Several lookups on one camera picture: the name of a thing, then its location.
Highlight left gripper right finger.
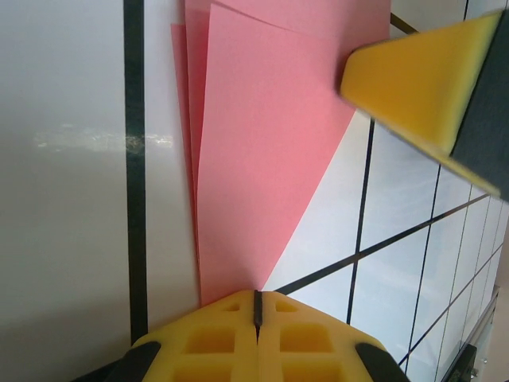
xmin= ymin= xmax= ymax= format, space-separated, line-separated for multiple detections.
xmin=254 ymin=289 xmax=411 ymax=382

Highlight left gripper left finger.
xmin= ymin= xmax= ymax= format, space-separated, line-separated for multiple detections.
xmin=79 ymin=289 xmax=260 ymax=382

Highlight pink square paper sheet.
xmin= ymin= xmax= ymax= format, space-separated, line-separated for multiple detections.
xmin=169 ymin=0 xmax=395 ymax=308

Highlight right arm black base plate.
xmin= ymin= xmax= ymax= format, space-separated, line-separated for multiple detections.
xmin=447 ymin=344 xmax=478 ymax=382

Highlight long aluminium base rail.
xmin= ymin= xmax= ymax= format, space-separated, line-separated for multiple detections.
xmin=475 ymin=284 xmax=509 ymax=382

